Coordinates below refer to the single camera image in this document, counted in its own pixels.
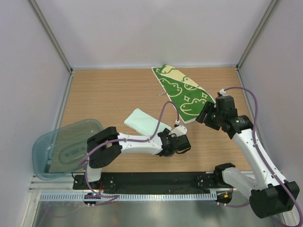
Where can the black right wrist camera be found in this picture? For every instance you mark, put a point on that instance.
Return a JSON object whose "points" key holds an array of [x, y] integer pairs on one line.
{"points": [[225, 106]]}

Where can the light mint green towel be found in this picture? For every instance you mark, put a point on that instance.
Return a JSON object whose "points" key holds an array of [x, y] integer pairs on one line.
{"points": [[141, 122]]}

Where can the clear blue plastic bin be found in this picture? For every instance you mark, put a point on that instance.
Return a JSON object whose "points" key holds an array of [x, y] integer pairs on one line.
{"points": [[59, 152]]}

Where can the green frog pattern towel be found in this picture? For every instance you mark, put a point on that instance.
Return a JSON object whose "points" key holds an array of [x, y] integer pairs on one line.
{"points": [[186, 94]]}

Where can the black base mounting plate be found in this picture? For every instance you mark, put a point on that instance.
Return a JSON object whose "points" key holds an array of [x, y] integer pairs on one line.
{"points": [[156, 183]]}

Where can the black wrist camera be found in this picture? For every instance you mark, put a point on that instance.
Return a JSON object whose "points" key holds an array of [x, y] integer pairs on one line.
{"points": [[225, 106], [181, 139]]}

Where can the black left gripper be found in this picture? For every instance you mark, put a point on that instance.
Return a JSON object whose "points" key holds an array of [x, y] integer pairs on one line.
{"points": [[167, 131]]}

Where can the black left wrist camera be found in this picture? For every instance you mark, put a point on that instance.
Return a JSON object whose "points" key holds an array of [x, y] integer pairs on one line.
{"points": [[181, 139]]}

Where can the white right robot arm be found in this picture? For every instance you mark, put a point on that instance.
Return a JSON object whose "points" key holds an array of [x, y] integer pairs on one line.
{"points": [[269, 193]]}

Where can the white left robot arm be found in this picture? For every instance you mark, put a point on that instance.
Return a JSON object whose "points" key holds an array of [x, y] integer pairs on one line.
{"points": [[104, 147]]}

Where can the white slotted cable duct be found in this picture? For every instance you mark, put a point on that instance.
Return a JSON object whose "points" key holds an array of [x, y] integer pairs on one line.
{"points": [[85, 196]]}

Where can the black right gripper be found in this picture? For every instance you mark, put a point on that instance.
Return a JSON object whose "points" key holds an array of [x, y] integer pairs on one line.
{"points": [[206, 109]]}

